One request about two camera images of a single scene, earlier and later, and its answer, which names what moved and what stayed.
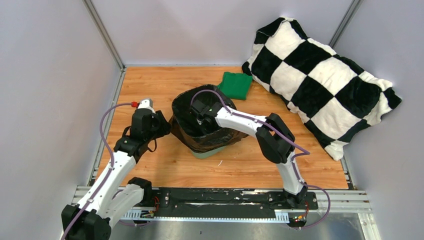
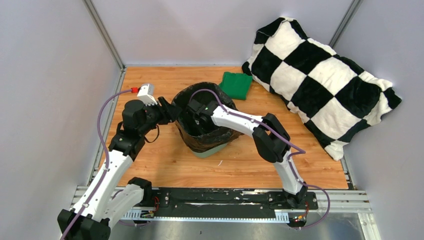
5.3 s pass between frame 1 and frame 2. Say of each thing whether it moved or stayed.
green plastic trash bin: stayed
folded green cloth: stayed
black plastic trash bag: moved
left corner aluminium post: stayed
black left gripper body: moved
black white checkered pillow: stayed
